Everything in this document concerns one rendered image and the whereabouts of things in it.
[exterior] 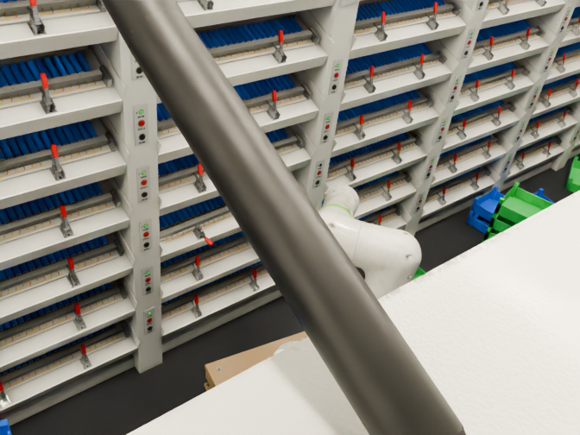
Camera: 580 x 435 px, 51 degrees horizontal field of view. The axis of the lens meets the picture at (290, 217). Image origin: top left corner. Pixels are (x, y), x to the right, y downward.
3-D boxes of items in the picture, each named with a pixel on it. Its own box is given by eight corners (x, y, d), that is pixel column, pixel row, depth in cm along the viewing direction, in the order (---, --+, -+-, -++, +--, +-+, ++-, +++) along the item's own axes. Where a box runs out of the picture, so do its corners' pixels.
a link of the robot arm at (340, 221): (348, 274, 144) (361, 225, 141) (296, 259, 145) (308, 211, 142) (352, 252, 161) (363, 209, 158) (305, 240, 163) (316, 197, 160)
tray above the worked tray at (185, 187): (307, 166, 220) (321, 141, 209) (156, 217, 188) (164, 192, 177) (278, 124, 227) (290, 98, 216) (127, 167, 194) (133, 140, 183)
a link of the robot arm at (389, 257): (370, 428, 159) (429, 250, 138) (310, 410, 161) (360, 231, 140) (373, 396, 171) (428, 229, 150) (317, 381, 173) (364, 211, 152)
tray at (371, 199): (412, 196, 282) (427, 179, 271) (312, 238, 249) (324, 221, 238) (387, 162, 288) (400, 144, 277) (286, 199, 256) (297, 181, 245)
